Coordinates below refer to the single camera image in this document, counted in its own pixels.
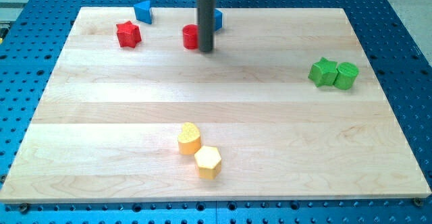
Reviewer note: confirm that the blue cube block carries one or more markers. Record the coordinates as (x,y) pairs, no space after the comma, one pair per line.
(218,15)

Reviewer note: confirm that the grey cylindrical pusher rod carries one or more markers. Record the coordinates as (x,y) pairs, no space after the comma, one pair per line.
(205,10)

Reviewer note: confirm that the yellow heart block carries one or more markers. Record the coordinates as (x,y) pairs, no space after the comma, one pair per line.
(189,139)

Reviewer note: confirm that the red star block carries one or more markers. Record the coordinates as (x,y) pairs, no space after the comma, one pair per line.
(128,34)

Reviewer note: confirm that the blue triangle block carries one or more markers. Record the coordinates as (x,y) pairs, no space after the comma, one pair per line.
(143,12)

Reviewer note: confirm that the light wooden board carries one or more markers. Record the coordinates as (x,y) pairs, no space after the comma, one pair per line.
(107,125)

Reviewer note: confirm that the blue perforated metal table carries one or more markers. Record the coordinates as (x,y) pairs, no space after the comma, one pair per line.
(34,42)

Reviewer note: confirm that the green star block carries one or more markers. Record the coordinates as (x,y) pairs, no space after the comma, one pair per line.
(323,72)

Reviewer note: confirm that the red cylinder block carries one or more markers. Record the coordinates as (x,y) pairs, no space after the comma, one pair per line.
(190,36)

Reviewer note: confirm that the green cylinder block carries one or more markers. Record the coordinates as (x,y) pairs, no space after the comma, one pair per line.
(346,74)

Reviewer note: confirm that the yellow hexagon block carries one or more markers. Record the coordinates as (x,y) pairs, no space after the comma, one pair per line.
(208,162)

